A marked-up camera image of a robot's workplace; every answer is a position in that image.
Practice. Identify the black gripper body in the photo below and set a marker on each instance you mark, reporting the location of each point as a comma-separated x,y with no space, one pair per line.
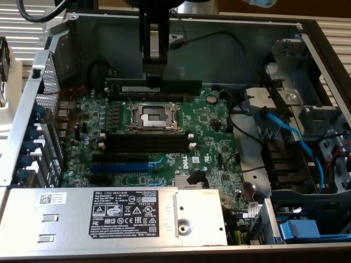
153,3

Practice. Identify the white parts rack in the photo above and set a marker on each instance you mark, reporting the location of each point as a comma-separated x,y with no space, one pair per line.
16,71

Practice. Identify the black RAM slot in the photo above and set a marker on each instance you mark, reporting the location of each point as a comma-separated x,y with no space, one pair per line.
142,148
142,138
142,99

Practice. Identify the long black expansion slot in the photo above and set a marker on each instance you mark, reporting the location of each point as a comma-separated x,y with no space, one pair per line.
120,157

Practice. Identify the green Dell motherboard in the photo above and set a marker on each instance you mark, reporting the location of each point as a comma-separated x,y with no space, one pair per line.
208,128

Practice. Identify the small silver heatsink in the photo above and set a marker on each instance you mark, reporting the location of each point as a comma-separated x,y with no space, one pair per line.
181,182

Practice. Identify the metal CPU socket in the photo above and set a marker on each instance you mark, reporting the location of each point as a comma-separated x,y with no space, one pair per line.
153,117

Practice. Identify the black rating label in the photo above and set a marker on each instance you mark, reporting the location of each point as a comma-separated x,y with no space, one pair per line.
123,213

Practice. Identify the black ribbed plastic bracket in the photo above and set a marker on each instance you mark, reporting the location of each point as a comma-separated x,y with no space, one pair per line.
285,164

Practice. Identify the black computer part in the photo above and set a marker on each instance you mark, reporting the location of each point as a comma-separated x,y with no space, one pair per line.
4,59

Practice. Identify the blue plastic card clip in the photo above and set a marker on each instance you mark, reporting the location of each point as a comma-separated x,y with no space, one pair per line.
22,174
29,146
25,161
34,132
39,113

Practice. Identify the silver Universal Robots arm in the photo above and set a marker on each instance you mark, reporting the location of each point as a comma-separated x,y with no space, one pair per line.
200,6

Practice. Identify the white QR code sticker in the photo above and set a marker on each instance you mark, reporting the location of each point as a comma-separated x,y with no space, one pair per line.
52,198

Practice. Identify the metal rear port block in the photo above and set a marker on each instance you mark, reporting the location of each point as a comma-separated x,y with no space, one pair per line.
62,120

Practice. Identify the round coin battery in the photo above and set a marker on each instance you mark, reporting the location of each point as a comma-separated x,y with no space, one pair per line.
211,99

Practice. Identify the grey metal disk bay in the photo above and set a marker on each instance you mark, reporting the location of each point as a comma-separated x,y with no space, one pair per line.
290,96

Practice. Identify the grey metal PC case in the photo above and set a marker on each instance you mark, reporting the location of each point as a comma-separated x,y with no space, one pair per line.
205,60

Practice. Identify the short black expansion slot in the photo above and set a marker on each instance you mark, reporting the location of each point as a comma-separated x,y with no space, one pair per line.
98,178

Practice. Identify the blue expansion slot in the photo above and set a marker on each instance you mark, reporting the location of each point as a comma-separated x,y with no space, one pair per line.
120,167

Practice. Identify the silver power supply unit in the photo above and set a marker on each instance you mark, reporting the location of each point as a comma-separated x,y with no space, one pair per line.
68,213

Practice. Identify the white case wall sticker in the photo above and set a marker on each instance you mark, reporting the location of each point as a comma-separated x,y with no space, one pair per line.
176,36

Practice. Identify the black plug on motherboard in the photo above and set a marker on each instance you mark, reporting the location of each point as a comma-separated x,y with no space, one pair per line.
194,178

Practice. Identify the white barcode tag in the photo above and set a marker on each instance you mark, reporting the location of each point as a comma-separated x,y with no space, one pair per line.
252,210

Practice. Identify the green RAM stick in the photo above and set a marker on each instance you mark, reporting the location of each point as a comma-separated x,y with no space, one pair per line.
181,87

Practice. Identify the dark grey plastic disk bay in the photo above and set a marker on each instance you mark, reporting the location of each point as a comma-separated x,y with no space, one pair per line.
315,202

